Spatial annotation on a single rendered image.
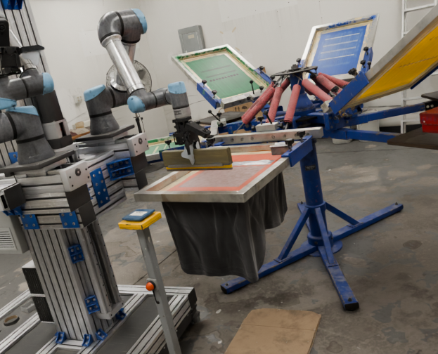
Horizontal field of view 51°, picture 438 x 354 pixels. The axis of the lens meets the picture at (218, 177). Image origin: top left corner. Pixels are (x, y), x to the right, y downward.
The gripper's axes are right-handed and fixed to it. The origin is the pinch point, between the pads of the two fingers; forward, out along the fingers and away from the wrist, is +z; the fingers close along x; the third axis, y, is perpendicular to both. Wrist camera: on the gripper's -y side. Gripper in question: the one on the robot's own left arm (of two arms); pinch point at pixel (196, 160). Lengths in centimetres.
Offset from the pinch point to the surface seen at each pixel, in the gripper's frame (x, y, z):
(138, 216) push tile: 34.8, 9.4, 12.5
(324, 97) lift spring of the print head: -106, -26, -5
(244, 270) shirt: 4, -16, 52
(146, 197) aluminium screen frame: 14.6, 21.3, 12.1
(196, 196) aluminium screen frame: 14.6, -6.6, 11.5
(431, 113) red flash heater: -52, -91, -1
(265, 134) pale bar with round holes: -67, -2, 6
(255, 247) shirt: -2.3, -20.4, 43.4
